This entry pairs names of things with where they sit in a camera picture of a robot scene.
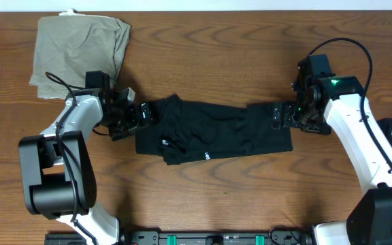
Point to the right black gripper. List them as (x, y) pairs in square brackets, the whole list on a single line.
[(288, 120)]

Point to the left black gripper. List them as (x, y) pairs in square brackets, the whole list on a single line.
[(140, 113)]

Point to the black polo shirt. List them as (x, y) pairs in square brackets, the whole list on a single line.
[(190, 131)]

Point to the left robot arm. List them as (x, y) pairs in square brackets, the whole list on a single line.
[(57, 174)]

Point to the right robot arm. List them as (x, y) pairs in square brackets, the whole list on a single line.
[(337, 104)]

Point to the folded khaki trousers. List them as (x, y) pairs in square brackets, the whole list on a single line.
[(70, 44)]

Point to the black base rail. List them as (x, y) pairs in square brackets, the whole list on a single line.
[(277, 236)]

